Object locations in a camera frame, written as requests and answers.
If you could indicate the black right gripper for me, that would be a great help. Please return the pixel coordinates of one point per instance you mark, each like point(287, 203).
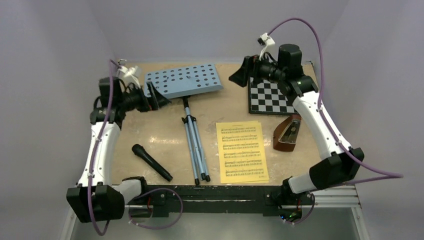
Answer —
point(240, 77)

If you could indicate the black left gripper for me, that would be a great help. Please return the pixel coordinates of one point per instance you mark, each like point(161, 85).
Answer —
point(157, 100)

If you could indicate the light blue music stand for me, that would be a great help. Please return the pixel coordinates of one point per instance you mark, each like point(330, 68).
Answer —
point(183, 82)

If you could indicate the yellow sheet music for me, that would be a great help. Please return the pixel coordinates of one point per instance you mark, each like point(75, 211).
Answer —
point(243, 163)
point(241, 132)

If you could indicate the brown wooden metronome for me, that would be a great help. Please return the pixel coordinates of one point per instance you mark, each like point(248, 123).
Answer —
point(286, 133)

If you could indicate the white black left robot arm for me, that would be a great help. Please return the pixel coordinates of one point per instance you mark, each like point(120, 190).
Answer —
point(94, 198)

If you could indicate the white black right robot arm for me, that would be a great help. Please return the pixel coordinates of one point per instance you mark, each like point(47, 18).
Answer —
point(340, 162)

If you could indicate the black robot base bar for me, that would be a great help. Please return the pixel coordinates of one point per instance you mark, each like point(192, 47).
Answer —
point(267, 200)

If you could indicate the black white chessboard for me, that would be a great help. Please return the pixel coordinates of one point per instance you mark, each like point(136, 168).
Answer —
point(266, 99)

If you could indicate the black microphone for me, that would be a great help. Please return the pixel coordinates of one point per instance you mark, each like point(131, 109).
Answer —
point(140, 152)

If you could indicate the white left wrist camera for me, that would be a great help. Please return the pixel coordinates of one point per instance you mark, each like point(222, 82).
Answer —
point(129, 74)

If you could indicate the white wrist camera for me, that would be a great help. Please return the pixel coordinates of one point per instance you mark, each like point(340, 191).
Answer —
point(129, 74)
point(265, 41)

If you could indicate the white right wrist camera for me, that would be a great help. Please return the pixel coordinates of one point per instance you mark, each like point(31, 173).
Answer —
point(265, 41)

